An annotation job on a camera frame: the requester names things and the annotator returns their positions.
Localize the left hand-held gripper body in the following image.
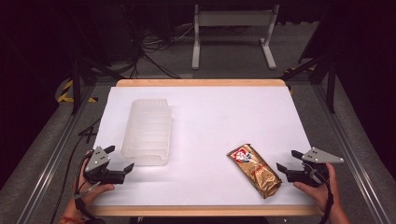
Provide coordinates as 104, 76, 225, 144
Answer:
83, 146, 126, 185

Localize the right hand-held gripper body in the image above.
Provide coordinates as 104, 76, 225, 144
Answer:
286, 147, 346, 189

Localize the gold snack packet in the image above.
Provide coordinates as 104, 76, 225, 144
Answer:
226, 143, 283, 200

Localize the translucent plastic container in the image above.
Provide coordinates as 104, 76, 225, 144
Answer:
120, 98, 173, 167

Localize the person's left hand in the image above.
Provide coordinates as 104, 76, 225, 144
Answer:
65, 150, 116, 217

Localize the person's right hand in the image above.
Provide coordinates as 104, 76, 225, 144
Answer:
292, 162, 341, 217

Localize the yellow black floor tape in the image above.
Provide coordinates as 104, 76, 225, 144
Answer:
55, 78, 99, 105

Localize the black tripod stand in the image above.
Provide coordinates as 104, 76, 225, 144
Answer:
279, 55, 338, 114
68, 55, 126, 116

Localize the white table cover sheet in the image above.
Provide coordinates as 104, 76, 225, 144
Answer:
92, 86, 316, 207

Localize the person's dark clothing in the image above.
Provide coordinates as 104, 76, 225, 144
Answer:
83, 216, 269, 224

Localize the white metal stand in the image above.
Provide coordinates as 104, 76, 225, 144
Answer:
191, 3, 280, 71

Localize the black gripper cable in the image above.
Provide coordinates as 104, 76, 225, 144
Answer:
49, 118, 103, 224
319, 181, 335, 224

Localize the aluminium floor rail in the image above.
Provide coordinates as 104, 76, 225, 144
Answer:
23, 85, 96, 224
312, 83, 390, 224

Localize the red bracelet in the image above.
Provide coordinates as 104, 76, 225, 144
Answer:
61, 216, 86, 224

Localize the bundle of black floor cables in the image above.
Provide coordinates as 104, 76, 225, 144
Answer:
123, 21, 194, 79

